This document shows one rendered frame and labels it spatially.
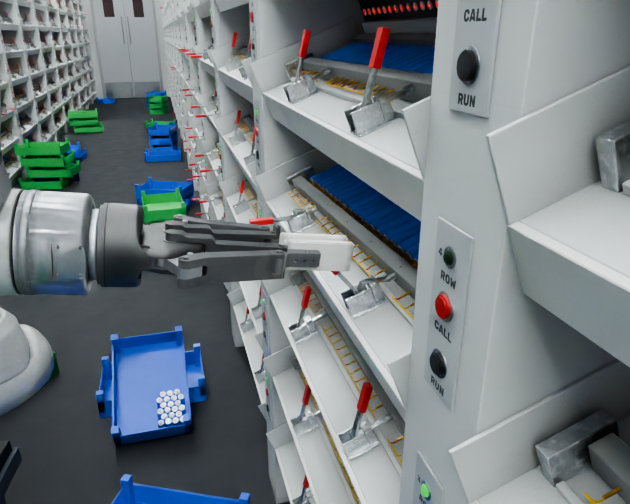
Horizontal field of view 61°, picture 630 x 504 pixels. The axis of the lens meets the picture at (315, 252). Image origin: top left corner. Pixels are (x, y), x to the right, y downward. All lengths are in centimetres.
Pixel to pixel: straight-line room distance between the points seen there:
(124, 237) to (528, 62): 34
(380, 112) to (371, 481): 40
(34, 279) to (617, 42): 43
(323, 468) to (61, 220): 61
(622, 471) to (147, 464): 129
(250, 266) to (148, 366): 123
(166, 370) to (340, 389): 97
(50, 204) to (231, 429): 117
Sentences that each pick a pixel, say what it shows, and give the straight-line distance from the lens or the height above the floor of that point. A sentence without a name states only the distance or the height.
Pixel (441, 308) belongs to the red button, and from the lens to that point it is 35.
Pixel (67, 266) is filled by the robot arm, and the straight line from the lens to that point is 48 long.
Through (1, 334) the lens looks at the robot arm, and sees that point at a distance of 116.
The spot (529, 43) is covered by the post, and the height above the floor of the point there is 101.
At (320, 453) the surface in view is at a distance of 95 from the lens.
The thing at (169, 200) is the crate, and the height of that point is 17.
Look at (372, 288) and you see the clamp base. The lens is 56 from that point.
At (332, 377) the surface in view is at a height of 55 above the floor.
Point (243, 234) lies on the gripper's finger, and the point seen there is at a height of 83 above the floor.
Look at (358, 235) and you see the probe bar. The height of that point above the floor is 78.
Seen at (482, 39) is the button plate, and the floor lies 101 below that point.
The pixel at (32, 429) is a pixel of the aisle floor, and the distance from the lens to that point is 175.
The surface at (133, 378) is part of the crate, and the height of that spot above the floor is 9.
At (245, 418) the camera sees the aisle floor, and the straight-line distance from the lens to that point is 161.
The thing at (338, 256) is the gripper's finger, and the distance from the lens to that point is 53.
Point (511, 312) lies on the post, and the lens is 32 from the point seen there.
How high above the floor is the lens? 101
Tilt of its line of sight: 22 degrees down
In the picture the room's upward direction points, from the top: straight up
